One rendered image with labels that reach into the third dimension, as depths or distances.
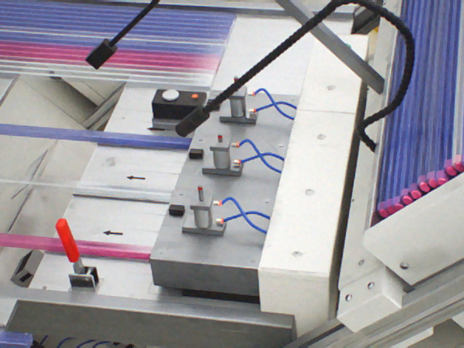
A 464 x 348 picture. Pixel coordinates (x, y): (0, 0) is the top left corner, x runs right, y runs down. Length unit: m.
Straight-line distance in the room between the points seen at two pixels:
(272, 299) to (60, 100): 1.87
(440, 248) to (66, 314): 0.46
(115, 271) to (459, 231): 0.46
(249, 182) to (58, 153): 0.73
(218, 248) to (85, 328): 0.19
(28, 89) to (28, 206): 1.11
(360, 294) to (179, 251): 0.24
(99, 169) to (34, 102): 1.49
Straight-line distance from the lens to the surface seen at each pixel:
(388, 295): 1.01
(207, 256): 1.14
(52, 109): 2.88
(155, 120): 1.42
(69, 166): 1.90
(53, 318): 1.22
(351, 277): 1.06
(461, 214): 0.96
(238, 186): 1.23
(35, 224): 1.78
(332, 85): 1.36
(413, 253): 1.00
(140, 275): 1.22
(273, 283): 1.11
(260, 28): 1.64
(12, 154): 2.71
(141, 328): 1.19
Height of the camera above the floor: 1.92
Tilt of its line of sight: 36 degrees down
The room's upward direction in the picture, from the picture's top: 54 degrees clockwise
